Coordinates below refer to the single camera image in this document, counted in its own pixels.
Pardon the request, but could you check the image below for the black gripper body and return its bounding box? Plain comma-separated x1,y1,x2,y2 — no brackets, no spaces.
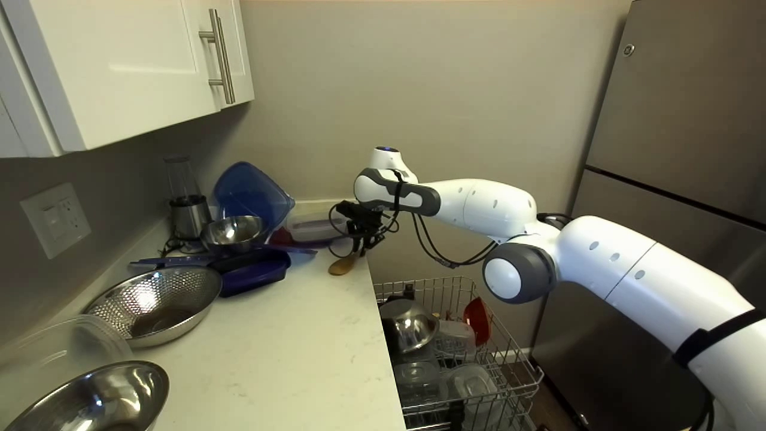
332,198,397,242

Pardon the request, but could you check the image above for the wooden spoon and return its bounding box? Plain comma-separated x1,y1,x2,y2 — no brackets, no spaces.
325,236,368,279

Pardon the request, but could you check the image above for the translucent lidded food container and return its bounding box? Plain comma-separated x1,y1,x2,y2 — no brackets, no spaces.
269,213,346,249

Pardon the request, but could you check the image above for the steel bowl in rack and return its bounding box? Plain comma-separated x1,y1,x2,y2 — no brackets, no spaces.
377,297,441,353

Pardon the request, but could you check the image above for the blue plastic plate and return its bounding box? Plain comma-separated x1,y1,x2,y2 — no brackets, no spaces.
216,252,295,298

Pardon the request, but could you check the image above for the blue square plastic bowl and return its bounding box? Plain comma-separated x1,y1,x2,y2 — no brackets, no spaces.
211,159,297,238

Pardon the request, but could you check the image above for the small stainless steel bowl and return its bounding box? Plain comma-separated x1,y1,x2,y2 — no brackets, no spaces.
202,213,269,252

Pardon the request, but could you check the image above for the frosted plastic container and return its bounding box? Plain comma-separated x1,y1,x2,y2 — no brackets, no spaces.
430,315,482,363

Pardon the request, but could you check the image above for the stainless steel cup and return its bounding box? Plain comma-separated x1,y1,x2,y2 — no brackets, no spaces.
167,191,212,242

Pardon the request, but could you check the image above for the clear square plastic container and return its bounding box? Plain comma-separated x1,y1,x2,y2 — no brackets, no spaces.
441,362,503,419

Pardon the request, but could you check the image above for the stainless steel colander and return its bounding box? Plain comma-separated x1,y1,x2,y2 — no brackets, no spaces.
81,265,225,351

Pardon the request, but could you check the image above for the clear plastic cup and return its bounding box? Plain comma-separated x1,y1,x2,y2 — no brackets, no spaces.
69,311,137,359

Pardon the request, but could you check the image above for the large stainless steel bowl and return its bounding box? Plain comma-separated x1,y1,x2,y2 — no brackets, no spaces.
2,359,172,431

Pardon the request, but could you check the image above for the stainless steel refrigerator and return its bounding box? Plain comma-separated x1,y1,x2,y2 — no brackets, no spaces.
528,0,766,431

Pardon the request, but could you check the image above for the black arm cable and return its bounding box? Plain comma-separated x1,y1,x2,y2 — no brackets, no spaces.
406,207,503,270

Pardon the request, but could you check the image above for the white wire dishwasher rack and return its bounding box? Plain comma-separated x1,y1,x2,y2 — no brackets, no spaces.
370,276,547,431

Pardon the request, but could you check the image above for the metal cabinet handle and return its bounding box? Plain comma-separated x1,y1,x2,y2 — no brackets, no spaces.
197,7,240,108

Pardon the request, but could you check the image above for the white wall cabinet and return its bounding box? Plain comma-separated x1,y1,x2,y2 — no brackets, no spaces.
0,0,259,159

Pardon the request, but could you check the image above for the white wall outlet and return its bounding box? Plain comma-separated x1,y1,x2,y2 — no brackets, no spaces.
16,179,93,264

